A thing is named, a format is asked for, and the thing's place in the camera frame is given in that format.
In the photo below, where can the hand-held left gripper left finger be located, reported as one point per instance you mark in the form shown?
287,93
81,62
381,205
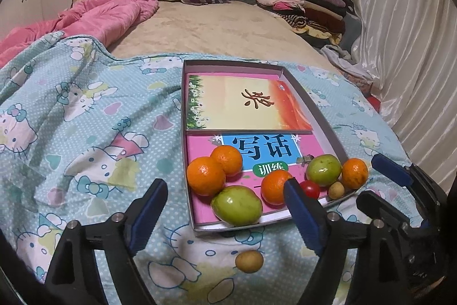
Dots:
146,215

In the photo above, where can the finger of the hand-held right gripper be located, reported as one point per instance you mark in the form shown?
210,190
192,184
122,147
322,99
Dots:
391,169
378,205

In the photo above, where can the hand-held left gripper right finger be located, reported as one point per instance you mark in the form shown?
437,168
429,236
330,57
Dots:
303,215

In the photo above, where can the red cherry tomato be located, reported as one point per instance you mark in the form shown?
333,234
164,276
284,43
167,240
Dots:
311,189

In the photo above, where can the orange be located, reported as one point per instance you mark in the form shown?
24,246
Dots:
275,187
228,158
206,176
355,173

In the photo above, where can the small yellow longan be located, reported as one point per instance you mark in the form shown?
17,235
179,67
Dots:
336,190

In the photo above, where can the green jujube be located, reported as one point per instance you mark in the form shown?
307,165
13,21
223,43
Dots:
324,170
236,204

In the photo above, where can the brown longan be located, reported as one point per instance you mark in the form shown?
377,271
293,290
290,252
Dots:
249,261

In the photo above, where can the grey cardboard box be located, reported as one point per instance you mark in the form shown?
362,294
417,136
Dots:
310,97

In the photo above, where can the red item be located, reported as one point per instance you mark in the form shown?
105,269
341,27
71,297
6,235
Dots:
373,102

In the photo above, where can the pink book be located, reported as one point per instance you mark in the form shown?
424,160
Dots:
200,147

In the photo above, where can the blue cartoon printed blanket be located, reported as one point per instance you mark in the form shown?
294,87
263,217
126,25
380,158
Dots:
71,147

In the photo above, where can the white curtain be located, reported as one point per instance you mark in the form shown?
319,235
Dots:
410,58

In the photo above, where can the white crumpled cloth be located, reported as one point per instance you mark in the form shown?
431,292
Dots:
342,58

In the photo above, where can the orange and yellow book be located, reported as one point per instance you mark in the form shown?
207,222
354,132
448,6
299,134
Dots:
228,101

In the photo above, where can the pile of folded clothes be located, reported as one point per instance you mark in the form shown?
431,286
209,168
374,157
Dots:
310,8

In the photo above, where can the beige bed sheet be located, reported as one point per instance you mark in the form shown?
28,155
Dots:
221,30

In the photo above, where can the pink quilt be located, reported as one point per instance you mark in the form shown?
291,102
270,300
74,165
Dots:
107,12

